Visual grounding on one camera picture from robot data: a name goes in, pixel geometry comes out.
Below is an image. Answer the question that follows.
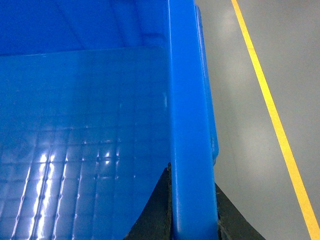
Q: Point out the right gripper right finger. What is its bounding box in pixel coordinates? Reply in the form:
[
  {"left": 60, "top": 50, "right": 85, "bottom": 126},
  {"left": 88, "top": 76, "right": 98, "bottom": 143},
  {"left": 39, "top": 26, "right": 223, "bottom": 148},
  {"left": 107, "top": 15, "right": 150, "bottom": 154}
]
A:
[{"left": 215, "top": 184, "right": 265, "bottom": 240}]

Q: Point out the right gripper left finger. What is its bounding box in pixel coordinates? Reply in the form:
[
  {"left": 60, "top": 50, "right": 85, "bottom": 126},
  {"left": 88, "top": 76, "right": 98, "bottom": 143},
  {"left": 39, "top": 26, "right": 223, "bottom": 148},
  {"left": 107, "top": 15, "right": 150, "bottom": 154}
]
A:
[{"left": 124, "top": 163, "right": 174, "bottom": 240}]

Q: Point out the blue plastic crate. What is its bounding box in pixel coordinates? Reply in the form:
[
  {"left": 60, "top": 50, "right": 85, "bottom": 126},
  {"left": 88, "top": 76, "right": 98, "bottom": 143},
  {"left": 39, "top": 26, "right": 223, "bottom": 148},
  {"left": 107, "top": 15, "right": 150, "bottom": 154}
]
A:
[{"left": 0, "top": 0, "right": 219, "bottom": 240}]

